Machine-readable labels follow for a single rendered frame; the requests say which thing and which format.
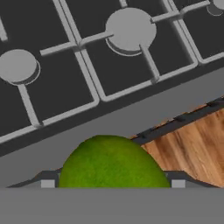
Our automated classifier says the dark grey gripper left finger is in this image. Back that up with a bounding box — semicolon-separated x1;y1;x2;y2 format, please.
7;168;63;189

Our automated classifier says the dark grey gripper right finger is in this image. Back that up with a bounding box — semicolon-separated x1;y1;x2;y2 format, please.
163;171;222;189

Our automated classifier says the green lime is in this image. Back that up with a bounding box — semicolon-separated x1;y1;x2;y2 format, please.
58;134;172;189

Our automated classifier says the black gas hob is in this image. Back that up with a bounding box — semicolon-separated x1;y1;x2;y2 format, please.
0;0;224;158

